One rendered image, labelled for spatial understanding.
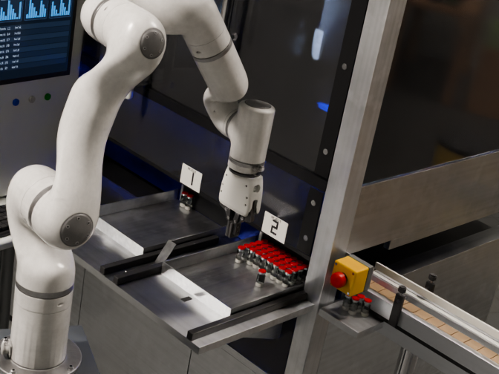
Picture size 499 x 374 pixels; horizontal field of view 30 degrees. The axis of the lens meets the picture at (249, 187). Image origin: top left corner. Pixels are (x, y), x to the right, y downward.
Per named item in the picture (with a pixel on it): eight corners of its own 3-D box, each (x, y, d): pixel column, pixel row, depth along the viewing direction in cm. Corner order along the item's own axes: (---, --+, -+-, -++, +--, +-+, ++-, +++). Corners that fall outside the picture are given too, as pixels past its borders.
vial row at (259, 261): (244, 257, 258) (247, 243, 256) (291, 286, 247) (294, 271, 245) (239, 259, 256) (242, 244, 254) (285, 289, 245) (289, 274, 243)
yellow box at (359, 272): (346, 277, 240) (352, 253, 237) (367, 291, 236) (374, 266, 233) (327, 284, 235) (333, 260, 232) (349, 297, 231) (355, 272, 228)
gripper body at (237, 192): (272, 171, 216) (263, 215, 220) (241, 155, 222) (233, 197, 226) (249, 176, 210) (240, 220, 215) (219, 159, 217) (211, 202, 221)
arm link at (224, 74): (165, 41, 202) (214, 138, 222) (206, 64, 191) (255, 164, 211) (195, 16, 204) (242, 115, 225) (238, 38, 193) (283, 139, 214)
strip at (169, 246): (165, 258, 249) (168, 239, 247) (173, 263, 248) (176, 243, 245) (125, 271, 240) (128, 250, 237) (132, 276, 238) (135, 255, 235)
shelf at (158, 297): (165, 198, 290) (165, 192, 289) (332, 303, 247) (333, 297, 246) (31, 228, 256) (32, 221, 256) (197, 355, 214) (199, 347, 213)
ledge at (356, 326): (352, 301, 250) (353, 294, 249) (390, 324, 242) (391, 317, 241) (318, 315, 240) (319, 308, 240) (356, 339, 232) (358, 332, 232)
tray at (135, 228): (176, 199, 286) (177, 188, 285) (233, 234, 270) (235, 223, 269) (85, 219, 262) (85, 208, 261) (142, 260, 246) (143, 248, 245)
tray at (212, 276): (252, 246, 265) (255, 235, 264) (319, 288, 249) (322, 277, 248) (160, 273, 242) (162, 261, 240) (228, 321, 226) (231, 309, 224)
